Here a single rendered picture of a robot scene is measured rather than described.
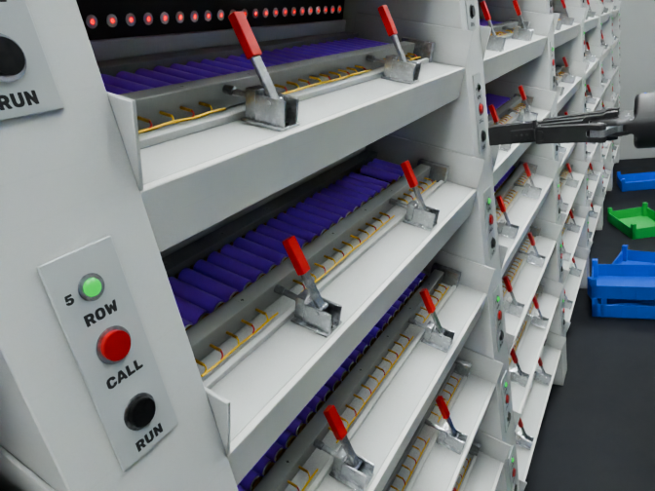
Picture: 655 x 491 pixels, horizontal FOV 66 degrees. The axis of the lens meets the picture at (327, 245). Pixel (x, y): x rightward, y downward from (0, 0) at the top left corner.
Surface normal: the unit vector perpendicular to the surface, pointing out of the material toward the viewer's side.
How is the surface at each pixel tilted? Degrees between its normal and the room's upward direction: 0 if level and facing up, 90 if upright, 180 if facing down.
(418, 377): 19
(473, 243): 90
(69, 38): 90
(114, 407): 90
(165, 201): 109
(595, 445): 0
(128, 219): 90
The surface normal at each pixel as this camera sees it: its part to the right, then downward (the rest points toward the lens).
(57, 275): 0.84, 0.02
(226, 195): 0.86, 0.32
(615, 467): -0.19, -0.92
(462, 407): 0.10, -0.86
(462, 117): -0.51, 0.39
